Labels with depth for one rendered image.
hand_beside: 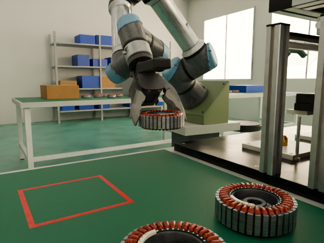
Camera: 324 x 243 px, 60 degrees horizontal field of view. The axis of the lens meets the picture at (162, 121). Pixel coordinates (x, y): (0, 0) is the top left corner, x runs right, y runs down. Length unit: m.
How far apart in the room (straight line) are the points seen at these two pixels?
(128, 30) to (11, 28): 6.39
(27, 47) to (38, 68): 0.49
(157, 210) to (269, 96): 0.30
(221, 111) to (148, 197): 0.93
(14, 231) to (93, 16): 7.28
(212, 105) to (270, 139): 0.78
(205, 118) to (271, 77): 0.76
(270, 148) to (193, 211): 0.21
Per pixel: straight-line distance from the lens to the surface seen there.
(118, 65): 0.94
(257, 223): 0.39
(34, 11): 7.29
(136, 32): 0.81
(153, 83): 0.72
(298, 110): 0.74
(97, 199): 0.51
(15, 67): 7.07
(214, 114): 1.34
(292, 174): 0.61
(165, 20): 1.23
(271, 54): 0.58
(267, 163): 0.59
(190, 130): 1.26
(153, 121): 0.63
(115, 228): 0.42
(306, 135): 0.98
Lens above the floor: 0.95
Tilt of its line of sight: 8 degrees down
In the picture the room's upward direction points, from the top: straight up
